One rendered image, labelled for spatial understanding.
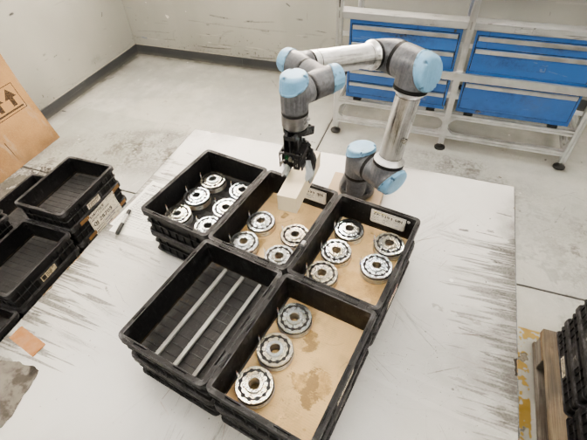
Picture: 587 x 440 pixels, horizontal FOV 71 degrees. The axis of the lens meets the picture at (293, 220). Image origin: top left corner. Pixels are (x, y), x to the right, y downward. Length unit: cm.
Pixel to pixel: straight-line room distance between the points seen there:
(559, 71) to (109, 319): 283
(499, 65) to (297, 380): 245
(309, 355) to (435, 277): 60
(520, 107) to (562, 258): 105
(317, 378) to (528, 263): 181
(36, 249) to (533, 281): 265
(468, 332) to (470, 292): 16
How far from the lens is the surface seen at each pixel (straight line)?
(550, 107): 326
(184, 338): 130
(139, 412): 139
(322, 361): 121
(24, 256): 246
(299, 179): 127
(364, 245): 145
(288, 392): 118
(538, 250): 284
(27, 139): 390
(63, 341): 161
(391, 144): 153
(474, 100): 320
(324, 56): 129
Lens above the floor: 193
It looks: 46 degrees down
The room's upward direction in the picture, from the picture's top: 3 degrees counter-clockwise
